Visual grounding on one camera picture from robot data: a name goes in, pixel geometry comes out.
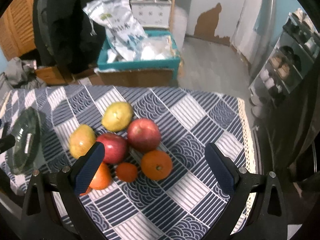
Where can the wooden louvered cabinet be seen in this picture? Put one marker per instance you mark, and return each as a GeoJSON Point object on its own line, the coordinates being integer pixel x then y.
{"type": "Point", "coordinates": [17, 33]}

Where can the teal cardboard box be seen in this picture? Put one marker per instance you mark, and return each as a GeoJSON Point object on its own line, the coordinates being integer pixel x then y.
{"type": "Point", "coordinates": [106, 65]}

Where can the orange red tomato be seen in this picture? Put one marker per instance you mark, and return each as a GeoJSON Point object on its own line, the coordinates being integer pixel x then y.
{"type": "Point", "coordinates": [101, 180]}

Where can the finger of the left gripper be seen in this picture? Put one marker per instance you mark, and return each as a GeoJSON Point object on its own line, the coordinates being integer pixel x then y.
{"type": "Point", "coordinates": [7, 143]}

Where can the brown cardboard box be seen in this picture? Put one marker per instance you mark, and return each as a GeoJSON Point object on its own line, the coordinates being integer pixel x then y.
{"type": "Point", "coordinates": [138, 78]}

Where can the grey crumpled clothes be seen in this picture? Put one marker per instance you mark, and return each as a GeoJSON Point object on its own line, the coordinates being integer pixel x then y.
{"type": "Point", "coordinates": [21, 74]}

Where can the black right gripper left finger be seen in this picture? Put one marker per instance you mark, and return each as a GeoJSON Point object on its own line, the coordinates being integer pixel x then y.
{"type": "Point", "coordinates": [40, 217]}

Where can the black hanging coat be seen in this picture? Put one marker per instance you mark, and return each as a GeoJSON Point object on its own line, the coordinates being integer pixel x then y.
{"type": "Point", "coordinates": [65, 36]}

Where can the dark glass fruit bowl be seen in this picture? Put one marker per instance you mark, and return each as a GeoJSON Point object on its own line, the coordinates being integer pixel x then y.
{"type": "Point", "coordinates": [27, 133]}

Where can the large orange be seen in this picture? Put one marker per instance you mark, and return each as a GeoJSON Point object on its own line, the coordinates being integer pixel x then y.
{"type": "Point", "coordinates": [156, 165]}

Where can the white patterned storage box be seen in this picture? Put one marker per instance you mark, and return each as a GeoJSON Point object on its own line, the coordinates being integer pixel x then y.
{"type": "Point", "coordinates": [152, 13]}

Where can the blue white patterned tablecloth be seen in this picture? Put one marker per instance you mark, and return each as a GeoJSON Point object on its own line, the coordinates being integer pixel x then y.
{"type": "Point", "coordinates": [187, 203]}

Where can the yellow mango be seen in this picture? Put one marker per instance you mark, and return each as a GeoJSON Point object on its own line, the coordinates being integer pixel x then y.
{"type": "Point", "coordinates": [81, 140]}

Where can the shoe rack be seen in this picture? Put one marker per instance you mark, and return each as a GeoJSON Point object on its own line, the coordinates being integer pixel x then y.
{"type": "Point", "coordinates": [289, 61]}

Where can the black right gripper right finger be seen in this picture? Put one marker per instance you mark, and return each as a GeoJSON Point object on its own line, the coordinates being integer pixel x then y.
{"type": "Point", "coordinates": [267, 218]}

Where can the small wooden box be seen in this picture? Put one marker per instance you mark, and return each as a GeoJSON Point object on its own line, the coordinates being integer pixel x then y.
{"type": "Point", "coordinates": [50, 75]}

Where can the clear plastic bag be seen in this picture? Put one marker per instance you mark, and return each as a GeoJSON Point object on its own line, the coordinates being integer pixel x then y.
{"type": "Point", "coordinates": [155, 48]}

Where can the white printed plastic bag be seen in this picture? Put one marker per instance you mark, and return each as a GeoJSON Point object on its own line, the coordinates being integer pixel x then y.
{"type": "Point", "coordinates": [123, 31]}

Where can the small tangerine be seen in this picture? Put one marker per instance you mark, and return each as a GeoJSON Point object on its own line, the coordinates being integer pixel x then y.
{"type": "Point", "coordinates": [127, 172]}

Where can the red apple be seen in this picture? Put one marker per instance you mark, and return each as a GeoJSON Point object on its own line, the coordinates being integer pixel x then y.
{"type": "Point", "coordinates": [143, 135]}
{"type": "Point", "coordinates": [116, 148]}

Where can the yellow green pear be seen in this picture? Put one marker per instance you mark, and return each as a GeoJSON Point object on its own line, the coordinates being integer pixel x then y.
{"type": "Point", "coordinates": [117, 116]}

